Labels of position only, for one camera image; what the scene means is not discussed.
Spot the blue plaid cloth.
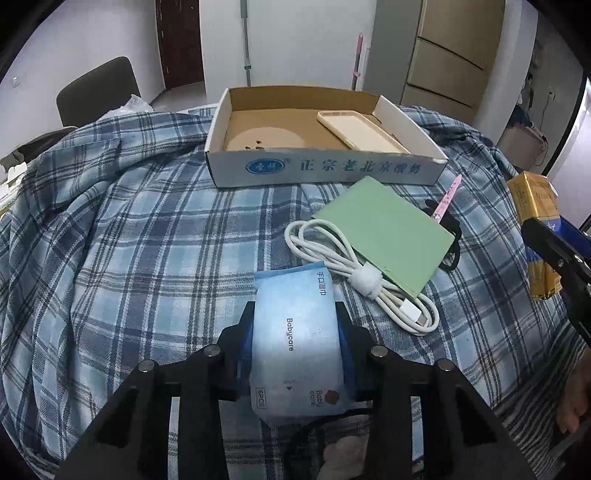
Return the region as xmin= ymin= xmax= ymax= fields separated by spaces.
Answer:
xmin=0 ymin=104 xmax=591 ymax=480

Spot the clear plastic bag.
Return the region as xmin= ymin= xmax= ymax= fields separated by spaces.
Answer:
xmin=111 ymin=93 xmax=154 ymax=114

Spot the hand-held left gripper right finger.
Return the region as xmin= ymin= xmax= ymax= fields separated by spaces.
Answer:
xmin=335 ymin=302 xmax=539 ymax=480

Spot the beige refrigerator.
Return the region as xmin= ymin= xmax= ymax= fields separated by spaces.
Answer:
xmin=401 ymin=0 xmax=507 ymax=123

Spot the black cable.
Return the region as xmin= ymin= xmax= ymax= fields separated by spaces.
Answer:
xmin=425 ymin=198 xmax=463 ymax=272

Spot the dark brown door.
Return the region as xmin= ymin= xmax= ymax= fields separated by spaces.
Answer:
xmin=156 ymin=0 xmax=205 ymax=89

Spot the light blue wet wipes pack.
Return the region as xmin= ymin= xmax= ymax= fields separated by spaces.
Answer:
xmin=254 ymin=263 xmax=357 ymax=419

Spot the person's right hand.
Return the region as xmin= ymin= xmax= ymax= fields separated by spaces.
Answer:
xmin=556 ymin=351 xmax=591 ymax=435

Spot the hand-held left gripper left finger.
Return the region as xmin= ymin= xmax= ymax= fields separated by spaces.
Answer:
xmin=54 ymin=301 xmax=257 ymax=480

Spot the dark chair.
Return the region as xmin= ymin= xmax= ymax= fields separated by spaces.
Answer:
xmin=56 ymin=56 xmax=142 ymax=127

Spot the round beige disc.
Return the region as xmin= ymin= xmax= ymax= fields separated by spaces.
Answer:
xmin=225 ymin=127 xmax=315 ymax=151

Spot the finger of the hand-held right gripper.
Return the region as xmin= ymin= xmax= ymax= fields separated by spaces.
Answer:
xmin=521 ymin=218 xmax=591 ymax=346

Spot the shallow cardboard box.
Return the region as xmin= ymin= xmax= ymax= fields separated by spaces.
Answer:
xmin=204 ymin=86 xmax=450 ymax=188

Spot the brown cardboard carton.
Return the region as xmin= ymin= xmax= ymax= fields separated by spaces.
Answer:
xmin=499 ymin=122 xmax=548 ymax=174

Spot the white charging cable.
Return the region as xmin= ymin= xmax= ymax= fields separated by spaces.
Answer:
xmin=284 ymin=219 xmax=441 ymax=336

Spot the green pad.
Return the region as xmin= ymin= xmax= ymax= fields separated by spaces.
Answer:
xmin=311 ymin=176 xmax=456 ymax=299

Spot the dark bag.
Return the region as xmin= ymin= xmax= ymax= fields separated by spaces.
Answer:
xmin=0 ymin=126 xmax=79 ymax=168

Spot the pink pole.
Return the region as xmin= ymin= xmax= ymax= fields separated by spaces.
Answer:
xmin=353 ymin=32 xmax=366 ymax=92

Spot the pink pen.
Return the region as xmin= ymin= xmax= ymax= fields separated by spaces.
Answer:
xmin=431 ymin=174 xmax=464 ymax=226

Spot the yellow packet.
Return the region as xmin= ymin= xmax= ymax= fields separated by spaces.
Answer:
xmin=507 ymin=171 xmax=565 ymax=302

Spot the beige phone case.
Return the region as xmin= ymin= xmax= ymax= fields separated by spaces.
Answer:
xmin=316 ymin=110 xmax=412 ymax=154

